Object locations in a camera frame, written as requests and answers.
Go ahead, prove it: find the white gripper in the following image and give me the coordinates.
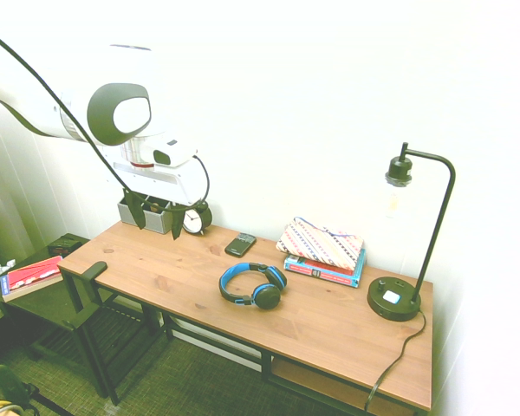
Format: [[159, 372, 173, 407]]
[[102, 146, 205, 241]]

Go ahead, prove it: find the blue and black headphone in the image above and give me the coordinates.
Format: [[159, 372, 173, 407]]
[[218, 261, 289, 311]]

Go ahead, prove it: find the black clamp headphone hanger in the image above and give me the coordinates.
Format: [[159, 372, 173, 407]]
[[62, 260, 109, 331]]

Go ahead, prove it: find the grey desk organizer box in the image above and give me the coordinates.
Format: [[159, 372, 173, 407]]
[[117, 193, 177, 236]]

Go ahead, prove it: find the black alarm clock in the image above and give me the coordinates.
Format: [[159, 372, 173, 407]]
[[181, 200, 214, 237]]

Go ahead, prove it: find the black smartphone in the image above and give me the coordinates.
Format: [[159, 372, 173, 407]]
[[224, 231, 258, 259]]

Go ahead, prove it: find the small dark box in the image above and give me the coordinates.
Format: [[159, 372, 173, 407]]
[[47, 235, 84, 257]]

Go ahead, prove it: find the red and blue book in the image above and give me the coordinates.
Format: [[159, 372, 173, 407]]
[[0, 255, 65, 303]]

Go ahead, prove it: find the striped fabric pouch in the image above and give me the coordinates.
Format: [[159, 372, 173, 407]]
[[275, 216, 367, 272]]

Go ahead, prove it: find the red book under pouch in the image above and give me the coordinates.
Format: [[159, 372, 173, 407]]
[[301, 256, 361, 273]]

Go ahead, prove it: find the dark rounded floor object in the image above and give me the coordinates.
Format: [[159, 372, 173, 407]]
[[0, 363, 41, 416]]

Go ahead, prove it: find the black desk lamp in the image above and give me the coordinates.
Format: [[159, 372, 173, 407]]
[[367, 141, 458, 323]]

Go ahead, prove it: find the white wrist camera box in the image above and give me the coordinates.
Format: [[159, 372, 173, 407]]
[[145, 136, 199, 169]]

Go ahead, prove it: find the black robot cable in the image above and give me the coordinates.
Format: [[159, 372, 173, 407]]
[[0, 24, 212, 214]]

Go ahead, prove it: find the wooden desk with black frame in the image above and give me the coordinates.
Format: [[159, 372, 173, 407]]
[[56, 218, 435, 416]]

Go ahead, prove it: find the black lamp power cord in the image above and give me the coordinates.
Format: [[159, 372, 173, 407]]
[[363, 309, 428, 413]]

